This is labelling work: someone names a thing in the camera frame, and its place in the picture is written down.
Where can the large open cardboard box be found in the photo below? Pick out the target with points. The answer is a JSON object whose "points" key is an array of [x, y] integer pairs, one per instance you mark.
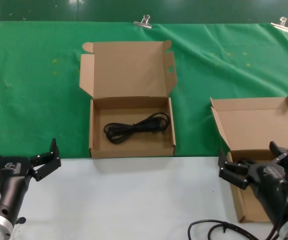
{"points": [[129, 72]]}

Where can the green table cloth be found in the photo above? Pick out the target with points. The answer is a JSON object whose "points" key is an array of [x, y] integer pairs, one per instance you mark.
{"points": [[34, 87]]}

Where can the small open cardboard box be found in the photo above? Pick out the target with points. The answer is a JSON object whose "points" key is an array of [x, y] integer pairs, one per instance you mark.
{"points": [[254, 125]]}

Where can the silver binder clip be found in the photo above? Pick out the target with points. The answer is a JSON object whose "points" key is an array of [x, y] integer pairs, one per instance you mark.
{"points": [[142, 23], [281, 25]]}

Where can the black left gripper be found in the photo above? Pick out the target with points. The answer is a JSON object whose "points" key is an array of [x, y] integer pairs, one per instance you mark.
{"points": [[11, 180]]}

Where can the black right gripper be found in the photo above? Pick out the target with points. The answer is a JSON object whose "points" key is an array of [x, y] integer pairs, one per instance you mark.
{"points": [[269, 182]]}

